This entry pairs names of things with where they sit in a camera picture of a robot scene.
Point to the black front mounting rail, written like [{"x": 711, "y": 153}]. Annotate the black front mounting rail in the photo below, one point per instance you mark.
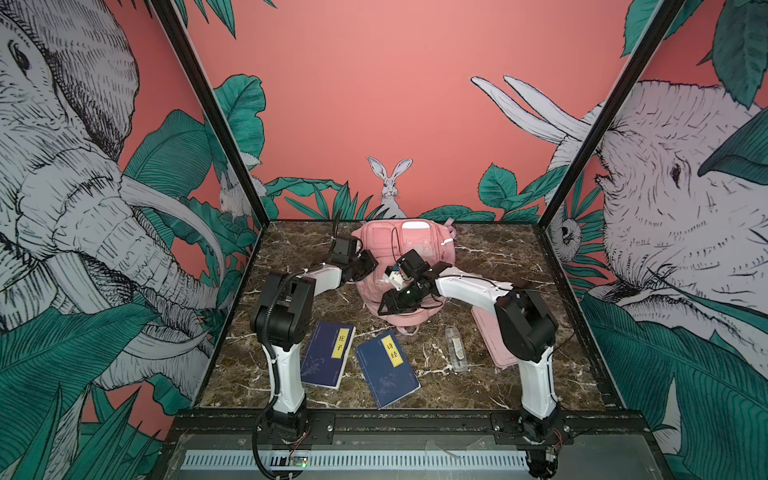
[{"x": 328, "y": 426}]

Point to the black right corner frame post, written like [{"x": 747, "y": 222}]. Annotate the black right corner frame post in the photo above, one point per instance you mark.
[{"x": 660, "y": 22}]

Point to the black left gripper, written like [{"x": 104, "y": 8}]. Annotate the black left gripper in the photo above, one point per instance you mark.
[{"x": 369, "y": 264}]

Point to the black left corner frame post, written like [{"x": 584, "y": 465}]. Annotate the black left corner frame post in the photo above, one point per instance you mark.
[{"x": 167, "y": 14}]

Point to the black corner frame post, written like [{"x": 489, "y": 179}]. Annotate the black corner frame post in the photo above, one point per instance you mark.
[
  {"x": 660, "y": 22},
  {"x": 167, "y": 14}
]

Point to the pink student backpack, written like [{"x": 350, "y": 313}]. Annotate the pink student backpack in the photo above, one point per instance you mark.
[{"x": 400, "y": 247}]

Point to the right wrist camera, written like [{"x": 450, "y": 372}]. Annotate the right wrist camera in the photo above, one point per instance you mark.
[{"x": 411, "y": 267}]

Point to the clear plastic small case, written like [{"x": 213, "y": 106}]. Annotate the clear plastic small case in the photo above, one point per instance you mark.
[{"x": 457, "y": 353}]

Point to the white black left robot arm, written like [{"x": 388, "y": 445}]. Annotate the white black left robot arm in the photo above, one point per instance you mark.
[{"x": 281, "y": 321}]

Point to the dark blue book left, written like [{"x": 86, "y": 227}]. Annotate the dark blue book left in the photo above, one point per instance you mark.
[{"x": 326, "y": 354}]

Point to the pink pencil case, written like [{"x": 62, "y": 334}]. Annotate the pink pencil case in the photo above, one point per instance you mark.
[{"x": 488, "y": 327}]

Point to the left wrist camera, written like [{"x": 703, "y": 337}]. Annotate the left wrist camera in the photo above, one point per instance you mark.
[{"x": 343, "y": 251}]

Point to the white perforated cable tray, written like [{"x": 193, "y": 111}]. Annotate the white perforated cable tray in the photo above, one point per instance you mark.
[{"x": 379, "y": 460}]

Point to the dark blue book yellow label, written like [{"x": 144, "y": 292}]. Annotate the dark blue book yellow label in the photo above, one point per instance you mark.
[{"x": 386, "y": 369}]

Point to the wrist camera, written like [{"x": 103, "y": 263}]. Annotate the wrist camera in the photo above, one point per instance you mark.
[
  {"x": 411, "y": 267},
  {"x": 343, "y": 251}
]

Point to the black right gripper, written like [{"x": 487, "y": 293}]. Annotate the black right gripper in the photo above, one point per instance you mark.
[{"x": 395, "y": 302}]

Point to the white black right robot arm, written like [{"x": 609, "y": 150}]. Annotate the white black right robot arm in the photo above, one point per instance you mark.
[{"x": 527, "y": 328}]

